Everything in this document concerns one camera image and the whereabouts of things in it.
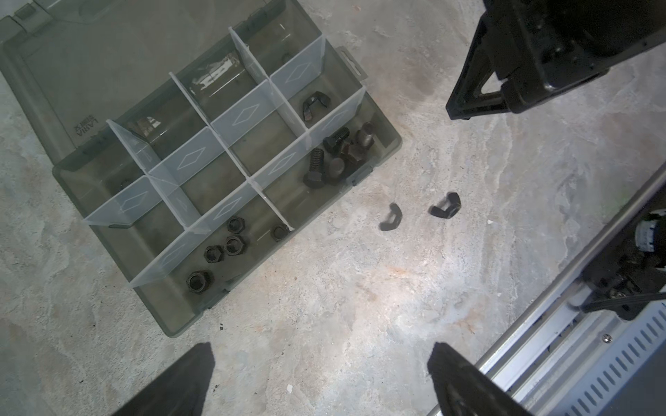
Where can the translucent grey organizer box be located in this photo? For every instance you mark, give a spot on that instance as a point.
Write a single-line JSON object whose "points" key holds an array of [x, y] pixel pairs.
{"points": [[165, 118]]}

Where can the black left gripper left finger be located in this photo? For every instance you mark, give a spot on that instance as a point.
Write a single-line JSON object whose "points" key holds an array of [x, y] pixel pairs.
{"points": [[179, 390]]}

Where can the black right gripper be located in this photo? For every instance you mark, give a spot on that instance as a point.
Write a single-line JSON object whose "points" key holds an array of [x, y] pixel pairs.
{"points": [[525, 53]]}

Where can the black wing nut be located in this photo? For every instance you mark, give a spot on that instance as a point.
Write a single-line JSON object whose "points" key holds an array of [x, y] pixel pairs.
{"points": [[317, 97], [448, 208], [393, 220]]}

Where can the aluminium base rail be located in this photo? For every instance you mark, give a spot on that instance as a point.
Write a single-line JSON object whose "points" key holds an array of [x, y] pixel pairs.
{"points": [[558, 360]]}

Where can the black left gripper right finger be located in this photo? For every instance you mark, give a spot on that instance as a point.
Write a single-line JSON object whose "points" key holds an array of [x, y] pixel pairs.
{"points": [[461, 389]]}

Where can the black hex nut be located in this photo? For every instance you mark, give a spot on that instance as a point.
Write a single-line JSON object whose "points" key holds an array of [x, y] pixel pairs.
{"points": [[214, 254], [236, 225], [234, 245], [199, 281]]}

